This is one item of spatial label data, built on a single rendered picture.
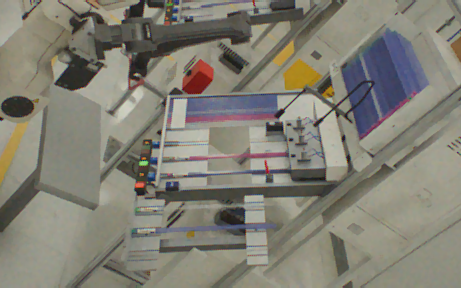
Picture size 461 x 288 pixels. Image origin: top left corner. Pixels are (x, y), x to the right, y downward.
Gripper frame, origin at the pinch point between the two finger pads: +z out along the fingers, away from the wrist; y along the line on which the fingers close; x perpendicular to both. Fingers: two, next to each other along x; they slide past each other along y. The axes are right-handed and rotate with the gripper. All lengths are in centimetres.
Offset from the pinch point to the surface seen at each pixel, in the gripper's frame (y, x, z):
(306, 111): 10, -81, -8
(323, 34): 98, -113, 3
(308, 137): -17, -73, -16
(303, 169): -37, -67, -17
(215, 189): -41, -39, 5
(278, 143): -13, -66, -4
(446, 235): 27, -223, 58
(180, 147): -11.1, -29.7, 17.2
